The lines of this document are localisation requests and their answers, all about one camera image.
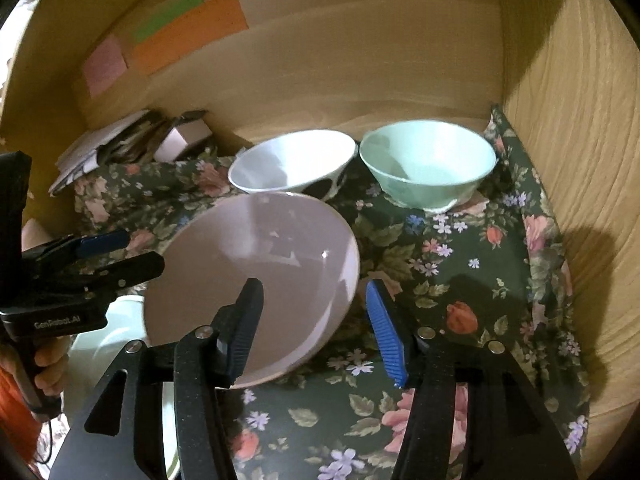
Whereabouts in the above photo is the pink bowl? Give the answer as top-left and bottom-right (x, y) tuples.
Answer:
(142, 192), (361, 388)

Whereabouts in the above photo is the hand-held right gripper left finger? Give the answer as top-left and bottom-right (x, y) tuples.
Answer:
(50, 277), (265, 480)

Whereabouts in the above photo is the mint green plate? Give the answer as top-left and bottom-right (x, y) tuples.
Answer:
(67, 294), (181, 480)

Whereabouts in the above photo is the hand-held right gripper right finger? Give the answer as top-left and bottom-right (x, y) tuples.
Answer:
(365, 280), (578, 480)

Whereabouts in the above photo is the green sticky note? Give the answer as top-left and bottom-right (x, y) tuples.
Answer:
(132, 0), (206, 43)

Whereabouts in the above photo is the small pink box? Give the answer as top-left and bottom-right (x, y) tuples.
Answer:
(152, 120), (213, 162)

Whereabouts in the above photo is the pink sticky note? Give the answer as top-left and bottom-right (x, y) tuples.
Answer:
(82, 35), (128, 98)

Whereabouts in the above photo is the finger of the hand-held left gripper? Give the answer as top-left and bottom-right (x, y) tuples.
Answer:
(22, 230), (132, 267)
(35, 251), (166, 295)

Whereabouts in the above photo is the person's left forearm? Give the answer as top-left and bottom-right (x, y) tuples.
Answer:
(0, 355), (43, 466)

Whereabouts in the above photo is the mint green bowl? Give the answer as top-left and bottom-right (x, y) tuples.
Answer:
(359, 120), (497, 211)

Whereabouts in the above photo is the floral tablecloth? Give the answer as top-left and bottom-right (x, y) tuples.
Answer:
(50, 105), (591, 480)

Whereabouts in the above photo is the person's left hand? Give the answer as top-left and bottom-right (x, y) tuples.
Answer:
(34, 339), (72, 399)

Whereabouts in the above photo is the white bowl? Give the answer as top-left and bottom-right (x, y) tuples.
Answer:
(227, 130), (357, 201)

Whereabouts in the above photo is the stack of papers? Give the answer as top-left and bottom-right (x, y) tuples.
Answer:
(47, 109), (168, 196)

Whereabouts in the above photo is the orange sticky note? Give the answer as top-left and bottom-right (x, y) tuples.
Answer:
(132, 0), (248, 77)

